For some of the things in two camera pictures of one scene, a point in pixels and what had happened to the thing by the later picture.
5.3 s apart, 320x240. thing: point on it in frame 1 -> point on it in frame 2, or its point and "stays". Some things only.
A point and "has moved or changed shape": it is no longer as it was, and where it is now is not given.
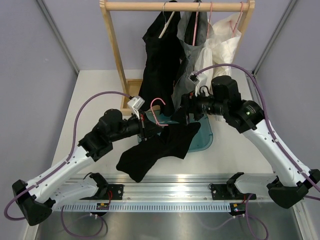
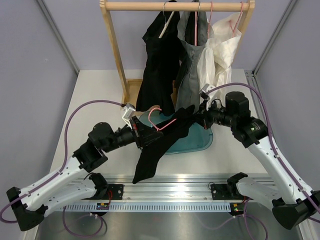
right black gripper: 189,103 -> 203,115
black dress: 164,58 stays
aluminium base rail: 175,188 stays
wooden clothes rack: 106,6 stays
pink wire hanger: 153,113 has moved or changed shape
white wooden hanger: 166,24 stays
